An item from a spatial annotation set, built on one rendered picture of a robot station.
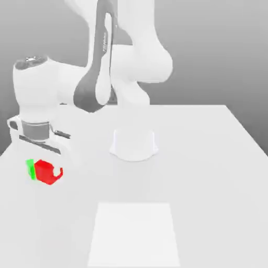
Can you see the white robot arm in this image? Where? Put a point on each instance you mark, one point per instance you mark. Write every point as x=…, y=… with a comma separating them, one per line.
x=144, y=62

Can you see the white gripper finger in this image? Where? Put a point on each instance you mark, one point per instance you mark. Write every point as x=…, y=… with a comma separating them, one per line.
x=57, y=170

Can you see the small red cube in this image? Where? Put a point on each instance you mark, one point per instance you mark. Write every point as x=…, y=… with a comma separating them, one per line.
x=44, y=172

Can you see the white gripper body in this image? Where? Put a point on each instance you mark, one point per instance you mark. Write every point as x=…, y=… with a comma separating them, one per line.
x=39, y=149

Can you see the small green cube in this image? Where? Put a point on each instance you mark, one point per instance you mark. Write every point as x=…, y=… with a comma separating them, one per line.
x=31, y=170

